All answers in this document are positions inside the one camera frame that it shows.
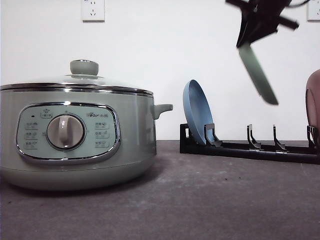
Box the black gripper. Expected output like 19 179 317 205
226 0 299 49

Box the green plate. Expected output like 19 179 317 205
238 45 279 106

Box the glass steamer lid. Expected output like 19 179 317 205
0 59 154 97

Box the pink plate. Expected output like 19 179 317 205
305 69 320 148

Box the blue plate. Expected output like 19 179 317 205
183 79 215 145

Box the black plate rack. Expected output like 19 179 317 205
180 123 320 165

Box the green electric steamer pot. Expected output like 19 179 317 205
0 82 173 191

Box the white wall socket right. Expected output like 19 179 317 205
304 0 320 25

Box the white wall socket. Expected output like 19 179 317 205
304 0 320 25
82 0 105 24

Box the white wall socket left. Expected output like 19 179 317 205
82 0 105 24

